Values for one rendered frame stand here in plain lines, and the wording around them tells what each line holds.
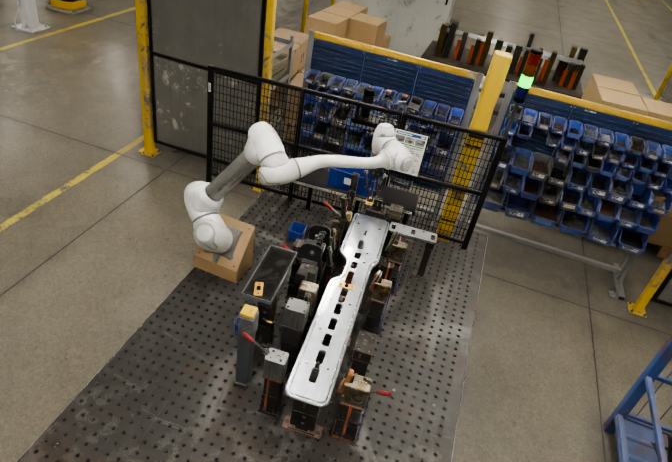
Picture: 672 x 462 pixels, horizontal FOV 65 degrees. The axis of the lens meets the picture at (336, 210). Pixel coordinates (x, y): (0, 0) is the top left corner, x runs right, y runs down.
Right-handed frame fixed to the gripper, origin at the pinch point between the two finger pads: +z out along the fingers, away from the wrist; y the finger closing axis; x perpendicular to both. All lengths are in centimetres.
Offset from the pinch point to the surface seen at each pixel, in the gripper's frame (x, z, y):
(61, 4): 515, 112, -569
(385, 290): -38, 30, 19
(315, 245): -39.2, 12.0, -19.3
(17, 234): 28, 128, -261
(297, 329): -77, 31, -15
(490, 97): 62, -45, 52
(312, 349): -86, 31, -6
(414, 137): 60, -11, 15
